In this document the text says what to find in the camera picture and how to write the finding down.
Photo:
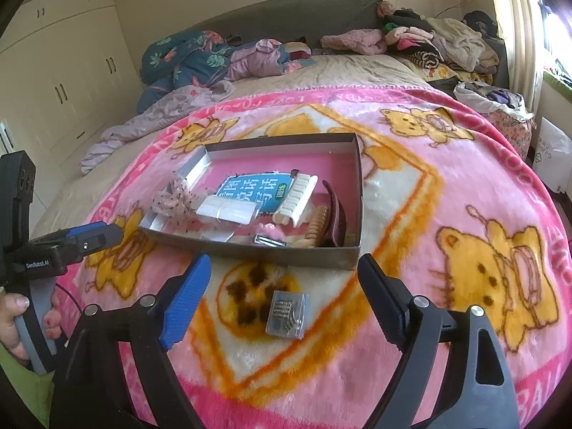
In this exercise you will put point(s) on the lilac cloth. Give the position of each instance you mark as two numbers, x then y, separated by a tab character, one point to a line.
178	102

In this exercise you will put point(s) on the brown cardboard box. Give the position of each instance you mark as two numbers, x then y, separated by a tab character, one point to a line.
268	257

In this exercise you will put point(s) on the purple pink garment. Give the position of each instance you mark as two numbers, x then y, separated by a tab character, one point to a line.
263	58

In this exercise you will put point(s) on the clear packet of hairpins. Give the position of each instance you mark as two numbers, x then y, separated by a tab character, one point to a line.
288	315

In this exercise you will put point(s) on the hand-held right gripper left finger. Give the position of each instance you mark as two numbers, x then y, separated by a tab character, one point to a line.
185	306

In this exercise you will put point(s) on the pink lace hair bow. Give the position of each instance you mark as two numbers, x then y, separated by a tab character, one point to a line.
172	203

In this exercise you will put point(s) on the person's left forearm green sleeve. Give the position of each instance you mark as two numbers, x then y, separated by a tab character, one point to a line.
20	388

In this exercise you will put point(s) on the brown hair clip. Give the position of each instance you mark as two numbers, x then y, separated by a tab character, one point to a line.
337	214

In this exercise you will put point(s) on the silver snap clip pink pompom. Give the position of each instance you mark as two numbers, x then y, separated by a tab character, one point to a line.
270	240

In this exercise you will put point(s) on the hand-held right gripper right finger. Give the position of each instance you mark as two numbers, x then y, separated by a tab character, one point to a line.
385	304

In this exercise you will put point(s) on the dark blue floral quilt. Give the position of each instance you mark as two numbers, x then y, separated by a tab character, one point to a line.
187	60

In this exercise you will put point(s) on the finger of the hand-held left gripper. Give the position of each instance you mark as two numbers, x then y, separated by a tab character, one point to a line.
91	230
107	237

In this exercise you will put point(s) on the large white hair claw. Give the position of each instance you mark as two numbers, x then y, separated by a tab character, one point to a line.
297	196

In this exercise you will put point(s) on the bed with beige sheet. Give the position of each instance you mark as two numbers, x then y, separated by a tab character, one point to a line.
335	76

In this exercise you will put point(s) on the cream curtain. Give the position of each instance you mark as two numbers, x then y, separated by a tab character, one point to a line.
518	9

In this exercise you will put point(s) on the person's left hand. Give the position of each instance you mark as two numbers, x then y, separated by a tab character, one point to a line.
13	321

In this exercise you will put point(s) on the cream wardrobe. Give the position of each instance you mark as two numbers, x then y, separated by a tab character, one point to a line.
58	62

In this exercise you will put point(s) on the bag of clothes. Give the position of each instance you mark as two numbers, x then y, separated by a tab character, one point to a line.
496	107

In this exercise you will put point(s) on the pile of clothes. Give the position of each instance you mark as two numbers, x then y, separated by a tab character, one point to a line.
447	40

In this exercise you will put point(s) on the beige ribbed hair claw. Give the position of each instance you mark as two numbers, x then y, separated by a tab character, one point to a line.
319	224

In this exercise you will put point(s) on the pink cartoon printed blanket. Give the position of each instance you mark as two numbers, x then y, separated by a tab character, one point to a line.
447	187

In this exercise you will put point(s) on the white paper bag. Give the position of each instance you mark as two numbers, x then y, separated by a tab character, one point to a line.
552	152

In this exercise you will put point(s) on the pink fluffy garment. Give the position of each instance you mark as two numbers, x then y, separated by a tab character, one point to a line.
355	40

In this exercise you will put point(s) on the grey headboard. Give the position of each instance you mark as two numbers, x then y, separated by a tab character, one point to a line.
290	13

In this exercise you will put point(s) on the clear plastic packet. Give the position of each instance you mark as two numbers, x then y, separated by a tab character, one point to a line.
228	210

